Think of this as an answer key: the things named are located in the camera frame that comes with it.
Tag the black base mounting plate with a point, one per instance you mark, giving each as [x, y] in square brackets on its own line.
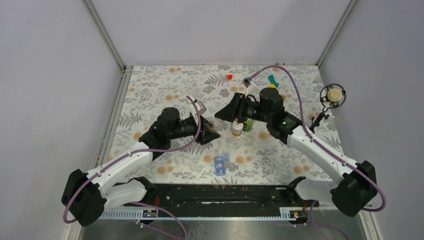
[224, 201]

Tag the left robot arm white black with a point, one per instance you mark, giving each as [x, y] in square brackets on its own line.
[88, 194]

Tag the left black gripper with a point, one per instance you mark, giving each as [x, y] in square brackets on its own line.
[205, 136]

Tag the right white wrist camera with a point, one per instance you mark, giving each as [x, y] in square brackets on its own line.
[250, 86]

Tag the teal curved block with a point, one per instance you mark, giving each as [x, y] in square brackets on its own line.
[272, 81]

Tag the amber pill bottle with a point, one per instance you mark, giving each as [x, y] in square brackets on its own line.
[216, 126]

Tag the microphone on tripod stand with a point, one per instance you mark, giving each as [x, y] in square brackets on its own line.
[332, 96]

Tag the blue weekly pill organizer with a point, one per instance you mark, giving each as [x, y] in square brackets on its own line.
[220, 164]

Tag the white cap pill bottle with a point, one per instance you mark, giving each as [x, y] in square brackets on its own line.
[237, 128]

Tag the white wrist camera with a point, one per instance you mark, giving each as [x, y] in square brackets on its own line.
[250, 86]
[197, 109]

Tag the green pill bottle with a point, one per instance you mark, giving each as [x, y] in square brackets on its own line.
[248, 125]

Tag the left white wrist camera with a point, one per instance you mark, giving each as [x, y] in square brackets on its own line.
[197, 109]

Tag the floral patterned table mat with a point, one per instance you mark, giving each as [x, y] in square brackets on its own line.
[254, 157]

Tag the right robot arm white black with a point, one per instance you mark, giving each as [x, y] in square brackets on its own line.
[353, 185]

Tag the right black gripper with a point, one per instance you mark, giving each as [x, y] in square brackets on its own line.
[234, 110]

